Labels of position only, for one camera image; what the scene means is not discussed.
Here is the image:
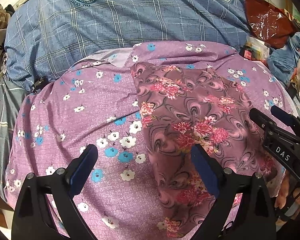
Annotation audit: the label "red plastic bag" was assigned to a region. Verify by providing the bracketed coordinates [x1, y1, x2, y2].
[245, 0, 296, 49]

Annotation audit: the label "blue plaid quilt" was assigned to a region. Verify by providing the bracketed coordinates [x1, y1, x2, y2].
[4, 0, 249, 91]

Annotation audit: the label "person's right hand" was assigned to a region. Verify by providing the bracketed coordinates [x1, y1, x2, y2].
[274, 171, 300, 219]

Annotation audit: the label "blue denim garment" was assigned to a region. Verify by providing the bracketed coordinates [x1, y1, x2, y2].
[267, 32, 300, 86]

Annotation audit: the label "dark bottle red label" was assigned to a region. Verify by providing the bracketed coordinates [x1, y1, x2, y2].
[239, 44, 256, 61]

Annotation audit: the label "pink floral patterned cloth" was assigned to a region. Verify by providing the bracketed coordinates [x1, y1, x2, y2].
[131, 62, 281, 238]

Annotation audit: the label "purple floral bed sheet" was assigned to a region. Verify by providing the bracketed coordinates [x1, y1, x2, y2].
[4, 41, 295, 239]

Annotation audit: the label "grey star patterned pillow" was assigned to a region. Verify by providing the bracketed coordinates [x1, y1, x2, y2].
[0, 77, 27, 201]

